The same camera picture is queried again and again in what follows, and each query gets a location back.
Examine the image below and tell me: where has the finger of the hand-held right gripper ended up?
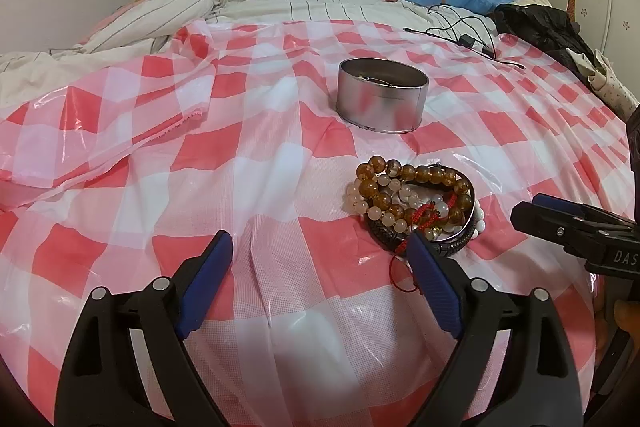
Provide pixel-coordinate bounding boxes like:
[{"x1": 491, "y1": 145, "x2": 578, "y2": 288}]
[
  {"x1": 511, "y1": 202, "x2": 601, "y2": 260},
  {"x1": 532, "y1": 193, "x2": 640, "y2": 228}
]

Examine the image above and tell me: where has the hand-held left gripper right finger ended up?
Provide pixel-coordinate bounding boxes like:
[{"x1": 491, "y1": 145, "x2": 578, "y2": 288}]
[{"x1": 406, "y1": 232, "x2": 586, "y2": 427}]

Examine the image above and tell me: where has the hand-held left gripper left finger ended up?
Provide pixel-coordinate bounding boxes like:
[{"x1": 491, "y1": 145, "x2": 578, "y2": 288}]
[{"x1": 56, "y1": 230, "x2": 235, "y2": 427}]

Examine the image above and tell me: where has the black braided bracelet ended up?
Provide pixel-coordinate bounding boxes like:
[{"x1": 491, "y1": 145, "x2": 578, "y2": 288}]
[{"x1": 367, "y1": 176, "x2": 477, "y2": 259}]

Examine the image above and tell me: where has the red cord bracelet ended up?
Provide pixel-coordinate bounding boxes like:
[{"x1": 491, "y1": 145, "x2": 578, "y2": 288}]
[{"x1": 389, "y1": 202, "x2": 453, "y2": 294}]

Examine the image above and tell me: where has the white pearl bracelet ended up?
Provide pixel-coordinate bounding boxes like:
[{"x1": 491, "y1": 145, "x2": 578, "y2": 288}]
[{"x1": 469, "y1": 201, "x2": 489, "y2": 239}]

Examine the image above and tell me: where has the amber bead bracelet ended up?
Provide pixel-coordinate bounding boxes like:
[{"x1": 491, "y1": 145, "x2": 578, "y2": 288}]
[{"x1": 356, "y1": 158, "x2": 473, "y2": 219}]

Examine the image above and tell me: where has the pale pink bead bracelet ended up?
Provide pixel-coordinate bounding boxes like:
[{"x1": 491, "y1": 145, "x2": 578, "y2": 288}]
[{"x1": 342, "y1": 174, "x2": 453, "y2": 234}]

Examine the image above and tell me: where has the round metal tin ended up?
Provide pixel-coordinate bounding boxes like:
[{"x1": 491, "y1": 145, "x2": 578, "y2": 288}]
[{"x1": 335, "y1": 58, "x2": 430, "y2": 134}]

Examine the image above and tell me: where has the person's right hand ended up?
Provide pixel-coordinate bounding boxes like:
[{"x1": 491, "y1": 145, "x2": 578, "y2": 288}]
[{"x1": 596, "y1": 296, "x2": 632, "y2": 358}]

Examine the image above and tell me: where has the red white checked plastic sheet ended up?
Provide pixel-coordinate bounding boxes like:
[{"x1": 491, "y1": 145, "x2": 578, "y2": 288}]
[{"x1": 0, "y1": 18, "x2": 632, "y2": 427}]

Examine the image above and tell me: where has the white patterned cloth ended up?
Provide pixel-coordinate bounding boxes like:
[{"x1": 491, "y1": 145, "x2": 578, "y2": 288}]
[{"x1": 565, "y1": 47, "x2": 640, "y2": 118}]

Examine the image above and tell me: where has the black jacket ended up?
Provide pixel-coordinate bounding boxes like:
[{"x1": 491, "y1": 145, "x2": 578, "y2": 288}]
[{"x1": 492, "y1": 3, "x2": 602, "y2": 74}]

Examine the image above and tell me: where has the striped white blanket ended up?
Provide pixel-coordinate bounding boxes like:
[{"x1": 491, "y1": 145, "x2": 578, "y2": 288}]
[{"x1": 0, "y1": 0, "x2": 501, "y2": 72}]

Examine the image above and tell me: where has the black cable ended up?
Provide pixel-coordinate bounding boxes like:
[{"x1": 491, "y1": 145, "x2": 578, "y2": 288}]
[{"x1": 402, "y1": 4, "x2": 526, "y2": 70}]

